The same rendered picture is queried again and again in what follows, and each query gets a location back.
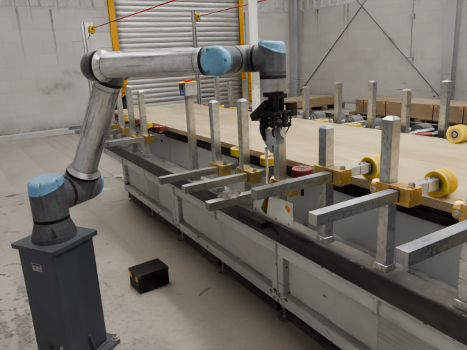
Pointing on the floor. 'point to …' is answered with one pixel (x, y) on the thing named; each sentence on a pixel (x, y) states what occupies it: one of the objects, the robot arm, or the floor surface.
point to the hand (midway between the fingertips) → (271, 148)
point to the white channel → (252, 44)
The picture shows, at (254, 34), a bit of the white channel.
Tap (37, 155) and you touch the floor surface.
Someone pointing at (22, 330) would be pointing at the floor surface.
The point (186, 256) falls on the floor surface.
